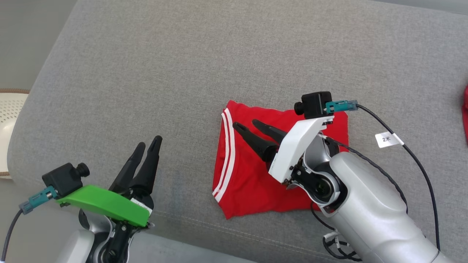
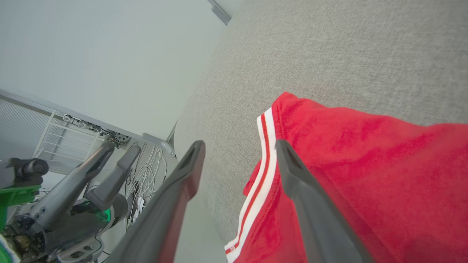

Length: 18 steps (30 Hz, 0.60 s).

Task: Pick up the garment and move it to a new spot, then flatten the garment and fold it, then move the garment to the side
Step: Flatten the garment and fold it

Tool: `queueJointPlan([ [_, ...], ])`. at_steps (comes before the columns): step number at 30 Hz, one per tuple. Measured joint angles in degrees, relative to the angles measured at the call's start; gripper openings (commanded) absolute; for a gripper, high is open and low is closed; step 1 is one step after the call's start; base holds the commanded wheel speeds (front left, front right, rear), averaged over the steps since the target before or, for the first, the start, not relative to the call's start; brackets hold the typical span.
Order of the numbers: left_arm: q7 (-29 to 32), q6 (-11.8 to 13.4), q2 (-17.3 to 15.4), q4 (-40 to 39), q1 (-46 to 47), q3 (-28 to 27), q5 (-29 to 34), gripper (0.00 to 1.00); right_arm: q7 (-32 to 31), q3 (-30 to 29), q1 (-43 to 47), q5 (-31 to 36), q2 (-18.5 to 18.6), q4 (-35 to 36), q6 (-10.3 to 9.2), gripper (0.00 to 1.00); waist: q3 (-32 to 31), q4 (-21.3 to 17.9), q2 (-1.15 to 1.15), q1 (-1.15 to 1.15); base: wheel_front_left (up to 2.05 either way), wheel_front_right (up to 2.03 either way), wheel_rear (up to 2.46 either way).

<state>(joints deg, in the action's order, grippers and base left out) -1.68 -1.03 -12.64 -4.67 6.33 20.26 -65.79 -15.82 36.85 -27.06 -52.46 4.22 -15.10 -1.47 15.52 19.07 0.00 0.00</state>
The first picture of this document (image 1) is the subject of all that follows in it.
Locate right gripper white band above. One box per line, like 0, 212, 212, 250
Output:
233, 116, 334, 184

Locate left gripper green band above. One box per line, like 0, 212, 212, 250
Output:
57, 136, 163, 228

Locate red jersey white sleeves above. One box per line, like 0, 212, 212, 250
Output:
212, 100, 349, 220

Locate red shorts white stripe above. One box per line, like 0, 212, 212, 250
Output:
462, 85, 468, 145

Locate grey fabric sofa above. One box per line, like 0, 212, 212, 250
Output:
7, 0, 468, 263

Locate white laundry basket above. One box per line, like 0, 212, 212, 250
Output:
0, 89, 31, 179

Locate right camera cable teal plug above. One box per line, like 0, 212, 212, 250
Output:
325, 100, 441, 252

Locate camera cable teal plug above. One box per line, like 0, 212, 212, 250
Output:
325, 100, 441, 252
0, 186, 59, 263

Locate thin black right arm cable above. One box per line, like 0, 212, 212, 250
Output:
318, 133, 408, 214

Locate left camera cable teal plug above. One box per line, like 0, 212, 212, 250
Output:
0, 186, 59, 263

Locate white cable label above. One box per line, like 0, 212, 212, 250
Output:
375, 131, 405, 149

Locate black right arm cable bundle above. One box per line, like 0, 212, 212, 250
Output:
311, 203, 362, 262

